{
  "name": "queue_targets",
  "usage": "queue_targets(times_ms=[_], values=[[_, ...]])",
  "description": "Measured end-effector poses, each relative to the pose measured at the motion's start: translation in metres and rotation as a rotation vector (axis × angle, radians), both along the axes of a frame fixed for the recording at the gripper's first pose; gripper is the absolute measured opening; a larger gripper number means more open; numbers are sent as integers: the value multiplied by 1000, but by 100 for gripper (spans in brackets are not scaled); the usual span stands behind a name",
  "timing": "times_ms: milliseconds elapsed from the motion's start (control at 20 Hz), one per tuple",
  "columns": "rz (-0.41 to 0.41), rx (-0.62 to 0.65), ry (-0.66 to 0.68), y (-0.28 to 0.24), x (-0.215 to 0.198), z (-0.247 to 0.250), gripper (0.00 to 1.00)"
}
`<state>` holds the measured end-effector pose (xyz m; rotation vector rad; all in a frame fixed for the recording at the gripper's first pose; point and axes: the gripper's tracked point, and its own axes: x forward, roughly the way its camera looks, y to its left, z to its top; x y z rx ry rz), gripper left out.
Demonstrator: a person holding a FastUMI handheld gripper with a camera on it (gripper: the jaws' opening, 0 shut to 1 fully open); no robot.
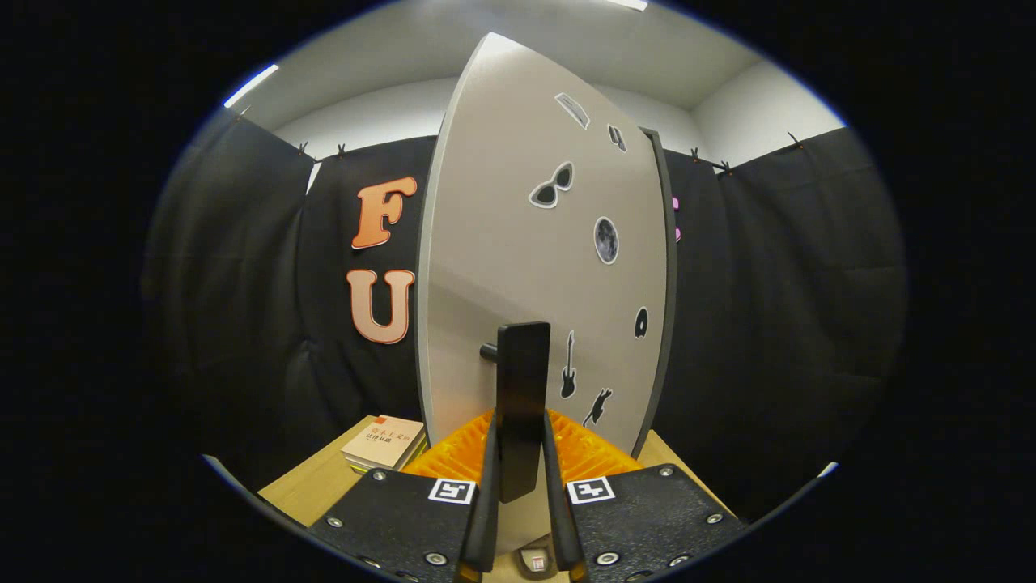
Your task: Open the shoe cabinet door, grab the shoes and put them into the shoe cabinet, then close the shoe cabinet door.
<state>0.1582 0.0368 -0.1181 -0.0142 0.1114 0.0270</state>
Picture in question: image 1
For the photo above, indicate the black backdrop cloth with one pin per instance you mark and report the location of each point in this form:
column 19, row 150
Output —
column 769, row 324

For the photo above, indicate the ceiling light panel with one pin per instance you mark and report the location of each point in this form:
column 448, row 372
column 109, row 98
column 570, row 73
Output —
column 627, row 3

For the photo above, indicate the small white object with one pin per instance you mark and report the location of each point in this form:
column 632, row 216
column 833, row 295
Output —
column 827, row 470

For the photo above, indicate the brown fuzzy shoe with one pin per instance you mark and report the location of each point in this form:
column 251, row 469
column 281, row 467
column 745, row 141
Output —
column 536, row 560

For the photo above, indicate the yellow edged book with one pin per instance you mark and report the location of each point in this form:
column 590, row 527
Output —
column 374, row 469

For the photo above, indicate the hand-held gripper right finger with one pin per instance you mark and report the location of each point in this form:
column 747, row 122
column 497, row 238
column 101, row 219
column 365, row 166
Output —
column 554, row 526

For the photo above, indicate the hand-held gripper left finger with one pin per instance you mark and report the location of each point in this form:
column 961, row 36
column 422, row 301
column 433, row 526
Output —
column 488, row 526

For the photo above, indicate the row of black clips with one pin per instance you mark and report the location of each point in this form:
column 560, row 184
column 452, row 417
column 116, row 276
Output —
column 694, row 154

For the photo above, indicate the beige shoe cabinet door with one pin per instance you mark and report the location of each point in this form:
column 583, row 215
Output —
column 502, row 243

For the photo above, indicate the dark grey shoe cabinet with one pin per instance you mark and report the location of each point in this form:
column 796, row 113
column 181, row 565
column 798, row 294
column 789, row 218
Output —
column 671, row 267

